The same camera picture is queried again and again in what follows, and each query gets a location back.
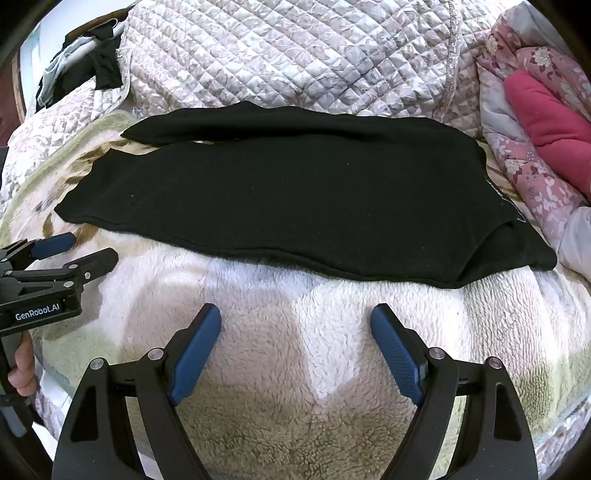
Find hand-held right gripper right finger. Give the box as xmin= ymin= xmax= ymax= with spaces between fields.
xmin=370 ymin=303 xmax=539 ymax=480

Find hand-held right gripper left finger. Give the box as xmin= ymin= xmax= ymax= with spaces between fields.
xmin=53 ymin=303 xmax=222 ymax=480

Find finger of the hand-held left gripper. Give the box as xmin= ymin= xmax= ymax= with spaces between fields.
xmin=2 ymin=248 xmax=119 ymax=298
xmin=0 ymin=232 xmax=77 ymax=269

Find black pants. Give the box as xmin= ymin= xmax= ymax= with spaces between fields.
xmin=54 ymin=102 xmax=558 ymax=291

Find person's left hand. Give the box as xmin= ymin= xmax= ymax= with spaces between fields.
xmin=8 ymin=330 xmax=38 ymax=398

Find floral fleece blanket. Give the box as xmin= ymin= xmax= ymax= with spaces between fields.
xmin=0 ymin=111 xmax=591 ymax=480

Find dark clothes pile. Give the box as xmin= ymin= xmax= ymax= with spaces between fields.
xmin=36 ymin=36 xmax=98 ymax=112

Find black garment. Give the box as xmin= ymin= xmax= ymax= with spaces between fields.
xmin=62 ymin=21 xmax=127 ymax=89

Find pink floral comforter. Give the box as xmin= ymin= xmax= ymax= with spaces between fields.
xmin=475 ymin=0 xmax=591 ymax=273

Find pink pillow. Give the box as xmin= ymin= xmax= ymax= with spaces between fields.
xmin=504 ymin=70 xmax=591 ymax=204

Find quilted beige bedspread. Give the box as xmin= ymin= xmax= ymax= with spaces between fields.
xmin=0 ymin=0 xmax=591 ymax=467

